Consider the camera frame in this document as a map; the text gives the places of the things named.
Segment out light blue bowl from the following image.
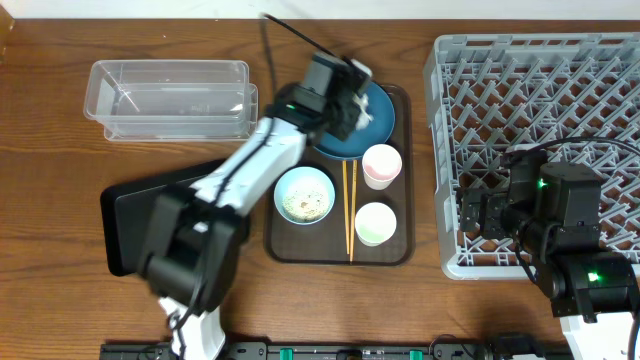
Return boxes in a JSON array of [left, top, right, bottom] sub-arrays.
[[273, 166, 336, 225]]

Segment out brown serving tray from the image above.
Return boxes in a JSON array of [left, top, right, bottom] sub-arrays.
[[264, 85, 415, 266]]

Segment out pink cup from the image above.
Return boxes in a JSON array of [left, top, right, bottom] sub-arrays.
[[362, 144, 403, 190]]

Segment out clear plastic waste bin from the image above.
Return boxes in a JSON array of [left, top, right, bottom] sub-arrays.
[[84, 59, 258, 142]]

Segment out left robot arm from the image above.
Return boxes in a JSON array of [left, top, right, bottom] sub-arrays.
[[136, 58, 373, 359]]

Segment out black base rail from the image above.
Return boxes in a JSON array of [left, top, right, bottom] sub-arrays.
[[98, 342, 541, 360]]

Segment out grey dishwasher rack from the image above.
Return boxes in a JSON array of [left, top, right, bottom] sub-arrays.
[[423, 33, 639, 280]]

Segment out white napkin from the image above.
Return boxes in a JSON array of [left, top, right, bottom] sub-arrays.
[[353, 94, 373, 131]]

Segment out right wooden chopstick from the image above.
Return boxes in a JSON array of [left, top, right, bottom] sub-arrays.
[[349, 160, 358, 263]]

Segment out wooden chopstick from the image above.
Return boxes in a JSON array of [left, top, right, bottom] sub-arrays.
[[342, 160, 350, 255], [349, 160, 358, 263]]

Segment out black waste tray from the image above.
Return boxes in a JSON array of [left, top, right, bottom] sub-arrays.
[[100, 159, 223, 277]]

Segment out pale green cup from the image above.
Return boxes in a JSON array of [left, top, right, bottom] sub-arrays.
[[355, 202, 397, 247]]

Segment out dark blue plate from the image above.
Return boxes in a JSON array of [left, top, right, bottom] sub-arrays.
[[315, 83, 395, 160]]

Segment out left wooden chopstick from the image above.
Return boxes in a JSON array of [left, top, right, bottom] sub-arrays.
[[342, 160, 350, 255]]

